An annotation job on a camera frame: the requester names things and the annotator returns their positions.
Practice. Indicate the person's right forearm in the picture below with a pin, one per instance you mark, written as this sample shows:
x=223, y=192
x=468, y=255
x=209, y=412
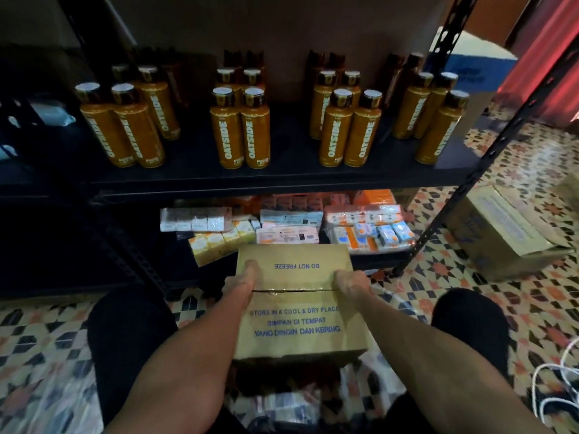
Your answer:
x=434, y=366

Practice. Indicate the stack of pink white boxes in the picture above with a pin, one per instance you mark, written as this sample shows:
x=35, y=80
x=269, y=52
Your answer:
x=288, y=235

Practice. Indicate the black metal shelf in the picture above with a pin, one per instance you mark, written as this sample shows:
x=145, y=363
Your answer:
x=298, y=176
x=36, y=257

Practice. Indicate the printed cardboard box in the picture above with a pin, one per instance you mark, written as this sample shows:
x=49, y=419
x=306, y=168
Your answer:
x=298, y=266

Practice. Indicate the red curtain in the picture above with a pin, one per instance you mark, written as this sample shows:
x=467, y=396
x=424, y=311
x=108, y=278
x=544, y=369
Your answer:
x=552, y=58

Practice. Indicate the blue white cashew carton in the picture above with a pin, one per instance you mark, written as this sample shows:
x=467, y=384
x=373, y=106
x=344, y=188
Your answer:
x=479, y=67

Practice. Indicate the person's right hand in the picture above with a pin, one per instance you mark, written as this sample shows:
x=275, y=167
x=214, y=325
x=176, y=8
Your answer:
x=353, y=284

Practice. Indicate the person's left forearm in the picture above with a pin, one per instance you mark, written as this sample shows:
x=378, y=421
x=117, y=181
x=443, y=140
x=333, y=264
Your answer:
x=181, y=366

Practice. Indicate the orange carton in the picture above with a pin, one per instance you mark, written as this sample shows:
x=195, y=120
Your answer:
x=374, y=197

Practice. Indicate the row of wet wipe packs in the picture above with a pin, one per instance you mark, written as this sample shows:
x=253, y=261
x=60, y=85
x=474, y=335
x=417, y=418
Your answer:
x=50, y=113

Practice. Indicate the orange Oatside bottles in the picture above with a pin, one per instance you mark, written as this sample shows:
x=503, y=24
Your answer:
x=231, y=131

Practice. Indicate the row of pale pink packets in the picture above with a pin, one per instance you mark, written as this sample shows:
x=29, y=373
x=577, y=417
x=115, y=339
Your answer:
x=362, y=214

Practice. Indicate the brown wooden cabinet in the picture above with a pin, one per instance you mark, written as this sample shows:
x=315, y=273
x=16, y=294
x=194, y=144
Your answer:
x=498, y=18

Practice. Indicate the tissue packs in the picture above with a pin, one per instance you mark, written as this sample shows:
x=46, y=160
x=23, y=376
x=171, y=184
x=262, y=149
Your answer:
x=217, y=244

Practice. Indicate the row of dark red boxes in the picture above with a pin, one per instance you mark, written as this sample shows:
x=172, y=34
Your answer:
x=294, y=202

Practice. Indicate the person's left hand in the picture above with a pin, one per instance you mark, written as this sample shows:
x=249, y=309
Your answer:
x=242, y=280

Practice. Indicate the flat white packet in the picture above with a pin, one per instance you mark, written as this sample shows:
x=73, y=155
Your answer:
x=291, y=217

